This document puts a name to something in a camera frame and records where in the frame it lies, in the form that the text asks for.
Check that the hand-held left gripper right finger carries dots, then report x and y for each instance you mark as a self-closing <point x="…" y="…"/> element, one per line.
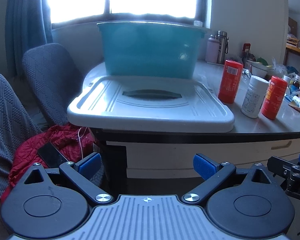
<point x="206" y="166"/>

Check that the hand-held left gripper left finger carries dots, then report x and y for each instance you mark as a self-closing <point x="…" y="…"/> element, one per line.
<point x="90" y="164"/>

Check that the steel thermos bottle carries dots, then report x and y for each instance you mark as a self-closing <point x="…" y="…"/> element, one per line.
<point x="222" y="47"/>

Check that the grey fabric chair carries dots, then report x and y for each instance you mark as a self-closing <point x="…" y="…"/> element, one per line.
<point x="50" y="80"/>

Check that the white desk drawer unit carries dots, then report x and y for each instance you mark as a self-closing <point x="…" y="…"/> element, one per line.
<point x="190" y="157"/>

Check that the pink thermos bottle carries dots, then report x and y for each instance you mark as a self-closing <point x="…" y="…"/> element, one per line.
<point x="211" y="50"/>

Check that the clear plastic bag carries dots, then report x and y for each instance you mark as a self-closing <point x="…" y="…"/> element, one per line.
<point x="278" y="68"/>

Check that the white plastic pill bottle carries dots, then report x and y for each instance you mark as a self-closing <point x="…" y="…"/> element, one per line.
<point x="254" y="97"/>

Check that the red cylindrical bottle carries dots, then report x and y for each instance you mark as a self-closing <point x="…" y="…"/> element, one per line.
<point x="273" y="97"/>
<point x="230" y="82"/>

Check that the wooden side table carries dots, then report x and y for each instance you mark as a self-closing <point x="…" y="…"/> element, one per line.
<point x="293" y="47"/>

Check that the red quilted jacket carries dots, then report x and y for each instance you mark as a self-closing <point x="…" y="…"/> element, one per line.
<point x="27" y="152"/>

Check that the pile of small bottles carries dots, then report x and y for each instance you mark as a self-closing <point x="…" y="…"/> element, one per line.
<point x="298" y="92"/>

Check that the white plastic box lid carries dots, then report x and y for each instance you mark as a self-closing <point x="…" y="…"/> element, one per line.
<point x="150" y="110"/>

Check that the grey knitted blanket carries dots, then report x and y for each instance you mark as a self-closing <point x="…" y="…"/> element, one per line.
<point x="7" y="130"/>

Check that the black smartphone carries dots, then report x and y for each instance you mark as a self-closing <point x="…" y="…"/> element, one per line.
<point x="52" y="155"/>

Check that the white bowl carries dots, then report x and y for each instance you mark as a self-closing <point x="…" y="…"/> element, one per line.
<point x="259" y="70"/>

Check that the blue curtain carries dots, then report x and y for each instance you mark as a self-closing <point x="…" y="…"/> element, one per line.
<point x="27" y="25"/>

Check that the teal plastic basin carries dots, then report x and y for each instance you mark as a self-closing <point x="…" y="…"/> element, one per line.
<point x="150" y="51"/>

